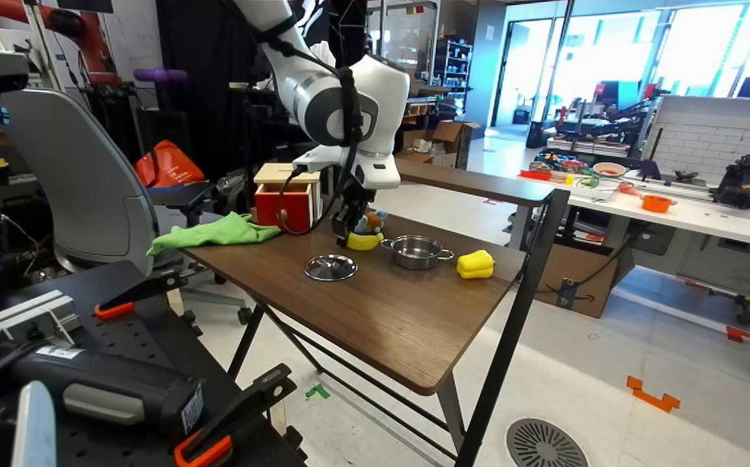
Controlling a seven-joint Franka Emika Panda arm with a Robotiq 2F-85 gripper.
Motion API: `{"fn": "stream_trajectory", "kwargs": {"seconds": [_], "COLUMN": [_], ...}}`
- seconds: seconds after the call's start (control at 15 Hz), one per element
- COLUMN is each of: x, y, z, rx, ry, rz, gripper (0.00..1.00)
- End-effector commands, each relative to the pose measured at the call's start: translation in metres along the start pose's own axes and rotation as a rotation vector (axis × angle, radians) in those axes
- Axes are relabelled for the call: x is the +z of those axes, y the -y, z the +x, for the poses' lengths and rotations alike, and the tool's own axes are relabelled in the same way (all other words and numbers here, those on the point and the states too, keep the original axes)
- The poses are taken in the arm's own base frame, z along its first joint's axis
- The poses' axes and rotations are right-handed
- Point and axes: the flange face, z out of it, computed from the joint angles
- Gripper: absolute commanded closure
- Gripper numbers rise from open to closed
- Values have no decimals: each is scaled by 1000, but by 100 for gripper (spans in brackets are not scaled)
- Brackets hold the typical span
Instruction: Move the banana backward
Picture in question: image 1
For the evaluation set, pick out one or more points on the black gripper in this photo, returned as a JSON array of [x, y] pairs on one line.
[[356, 197]]

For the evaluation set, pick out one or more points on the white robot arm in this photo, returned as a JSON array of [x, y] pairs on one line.
[[374, 95]]

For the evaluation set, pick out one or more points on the silver metal plate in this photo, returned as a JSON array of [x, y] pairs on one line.
[[334, 268]]

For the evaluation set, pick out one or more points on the silver metal pot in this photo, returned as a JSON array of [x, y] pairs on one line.
[[416, 253]]

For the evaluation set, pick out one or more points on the red wooden drawer box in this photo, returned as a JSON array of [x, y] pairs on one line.
[[286, 204]]

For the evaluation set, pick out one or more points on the open cardboard box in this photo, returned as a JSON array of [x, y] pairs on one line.
[[443, 136]]

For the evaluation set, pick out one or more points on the dark brown desk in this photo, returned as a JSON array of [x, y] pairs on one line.
[[479, 183]]

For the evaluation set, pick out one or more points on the green cloth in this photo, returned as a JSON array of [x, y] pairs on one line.
[[214, 231]]

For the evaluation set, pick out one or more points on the orange bag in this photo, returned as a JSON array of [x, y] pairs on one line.
[[169, 163]]

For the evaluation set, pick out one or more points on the cardboard box under workbench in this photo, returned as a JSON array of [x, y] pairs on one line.
[[582, 275]]

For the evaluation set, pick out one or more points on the purple cylinder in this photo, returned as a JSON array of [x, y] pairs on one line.
[[160, 75]]

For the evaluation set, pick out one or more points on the grey office chair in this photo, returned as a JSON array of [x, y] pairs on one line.
[[80, 171]]

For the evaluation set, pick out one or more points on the round floor drain grate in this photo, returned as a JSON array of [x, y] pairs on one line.
[[547, 445]]

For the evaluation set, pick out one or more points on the black handheld device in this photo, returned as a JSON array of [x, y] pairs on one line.
[[104, 390]]

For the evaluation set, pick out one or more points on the orange bowl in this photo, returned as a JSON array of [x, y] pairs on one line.
[[657, 204]]

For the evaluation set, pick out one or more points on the white workbench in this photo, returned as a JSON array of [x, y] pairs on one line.
[[695, 217]]

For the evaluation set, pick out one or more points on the aluminium extrusion bar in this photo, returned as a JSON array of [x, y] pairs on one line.
[[20, 313]]

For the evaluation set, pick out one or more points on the white brick pattern panel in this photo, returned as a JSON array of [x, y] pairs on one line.
[[721, 134]]

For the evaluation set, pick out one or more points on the white tube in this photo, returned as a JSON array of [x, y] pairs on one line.
[[35, 428]]

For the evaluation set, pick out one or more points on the black machine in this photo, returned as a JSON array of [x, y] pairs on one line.
[[740, 183]]

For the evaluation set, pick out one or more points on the red floor object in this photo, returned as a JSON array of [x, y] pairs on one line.
[[740, 333]]

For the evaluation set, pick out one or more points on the black metal table frame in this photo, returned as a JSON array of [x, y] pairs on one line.
[[512, 346]]

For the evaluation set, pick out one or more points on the orange floor bracket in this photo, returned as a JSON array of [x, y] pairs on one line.
[[650, 396]]

